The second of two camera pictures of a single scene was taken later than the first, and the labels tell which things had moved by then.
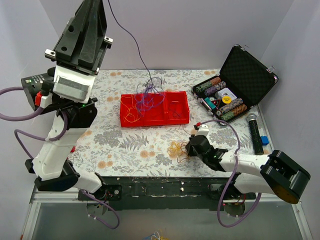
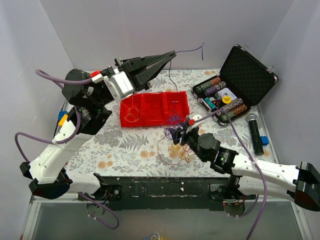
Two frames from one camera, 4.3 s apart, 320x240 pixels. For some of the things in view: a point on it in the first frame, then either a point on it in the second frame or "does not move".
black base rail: [165, 193] does not move
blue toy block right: [264, 140] does not move
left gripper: [78, 61] to [129, 70]
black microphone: [256, 138] does not move
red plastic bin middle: [154, 109] does not move
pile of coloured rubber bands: [150, 92] to [173, 128]
